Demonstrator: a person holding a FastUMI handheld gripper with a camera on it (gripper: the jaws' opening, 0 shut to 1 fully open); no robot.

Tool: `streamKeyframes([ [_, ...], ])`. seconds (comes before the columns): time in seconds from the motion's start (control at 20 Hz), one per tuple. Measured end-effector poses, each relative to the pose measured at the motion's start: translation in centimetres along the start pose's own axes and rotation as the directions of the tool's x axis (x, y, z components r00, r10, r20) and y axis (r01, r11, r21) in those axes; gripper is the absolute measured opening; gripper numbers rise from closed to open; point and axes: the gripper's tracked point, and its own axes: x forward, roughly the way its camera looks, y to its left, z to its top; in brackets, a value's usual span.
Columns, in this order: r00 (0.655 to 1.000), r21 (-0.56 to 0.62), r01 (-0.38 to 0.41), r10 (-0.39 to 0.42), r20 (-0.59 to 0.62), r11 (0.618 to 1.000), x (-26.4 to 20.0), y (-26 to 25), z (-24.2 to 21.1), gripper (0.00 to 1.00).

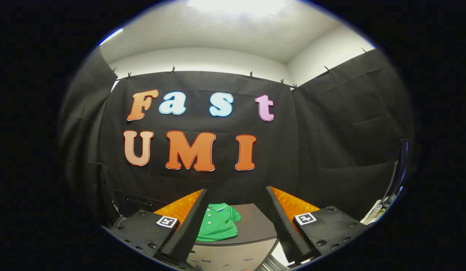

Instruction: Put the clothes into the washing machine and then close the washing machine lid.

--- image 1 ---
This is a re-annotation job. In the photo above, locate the black backdrop cloth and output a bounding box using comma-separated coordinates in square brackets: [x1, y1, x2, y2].
[59, 47, 416, 234]

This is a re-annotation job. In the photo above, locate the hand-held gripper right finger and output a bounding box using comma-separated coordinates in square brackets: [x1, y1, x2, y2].
[266, 186, 370, 266]

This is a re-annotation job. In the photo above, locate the green polo shirt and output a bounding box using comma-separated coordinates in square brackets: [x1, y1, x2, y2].
[195, 202, 242, 242]

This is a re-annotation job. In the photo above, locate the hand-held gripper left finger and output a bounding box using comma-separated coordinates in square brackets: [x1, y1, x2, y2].
[101, 188, 210, 269]

